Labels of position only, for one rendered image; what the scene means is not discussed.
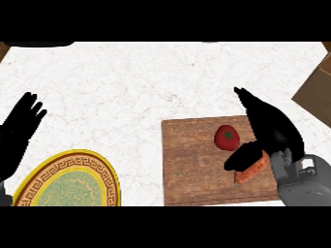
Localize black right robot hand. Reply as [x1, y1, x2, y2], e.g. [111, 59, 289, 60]
[223, 86, 308, 172]

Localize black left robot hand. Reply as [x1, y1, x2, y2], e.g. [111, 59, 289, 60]
[0, 91, 49, 184]

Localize red tomato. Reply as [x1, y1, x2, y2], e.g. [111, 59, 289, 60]
[214, 124, 242, 152]

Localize brown cardboard box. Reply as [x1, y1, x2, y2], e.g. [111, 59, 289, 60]
[290, 41, 331, 133]

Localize brown wooden cutting board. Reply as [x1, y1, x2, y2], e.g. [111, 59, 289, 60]
[161, 114, 283, 207]

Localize orange carrot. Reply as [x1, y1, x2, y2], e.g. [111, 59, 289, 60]
[233, 150, 271, 185]

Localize yellow patterned plate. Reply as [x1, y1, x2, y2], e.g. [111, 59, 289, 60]
[12, 148, 122, 207]

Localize black round object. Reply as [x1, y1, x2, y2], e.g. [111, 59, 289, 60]
[3, 41, 75, 48]

